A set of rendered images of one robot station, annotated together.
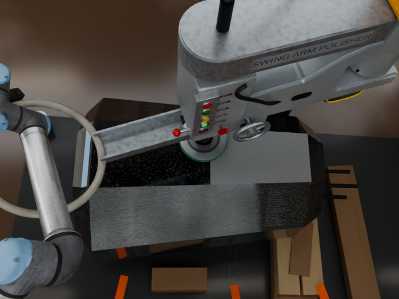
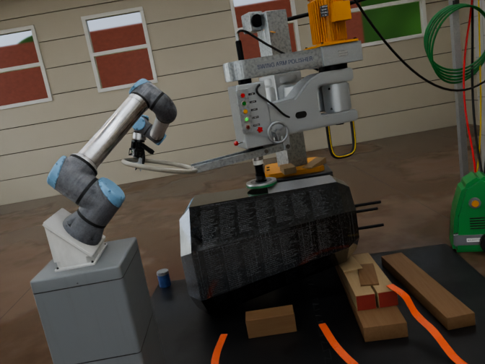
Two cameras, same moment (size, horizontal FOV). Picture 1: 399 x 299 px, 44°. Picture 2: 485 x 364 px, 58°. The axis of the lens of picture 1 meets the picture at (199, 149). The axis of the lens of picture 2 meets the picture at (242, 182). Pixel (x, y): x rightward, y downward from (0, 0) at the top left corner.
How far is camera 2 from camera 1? 2.57 m
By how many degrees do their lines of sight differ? 57
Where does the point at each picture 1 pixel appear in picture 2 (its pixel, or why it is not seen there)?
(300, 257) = (367, 276)
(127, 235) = (216, 237)
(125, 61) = not seen: hidden behind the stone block
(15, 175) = not seen: hidden behind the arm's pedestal
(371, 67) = (335, 100)
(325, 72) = (304, 91)
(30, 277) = (149, 87)
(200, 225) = (268, 222)
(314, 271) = (383, 282)
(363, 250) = (429, 281)
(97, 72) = not seen: hidden behind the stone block
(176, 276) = (265, 312)
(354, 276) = (427, 293)
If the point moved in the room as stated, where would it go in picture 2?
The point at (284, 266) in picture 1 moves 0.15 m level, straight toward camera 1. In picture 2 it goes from (355, 284) to (338, 293)
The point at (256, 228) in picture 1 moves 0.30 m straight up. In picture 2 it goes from (309, 219) to (302, 172)
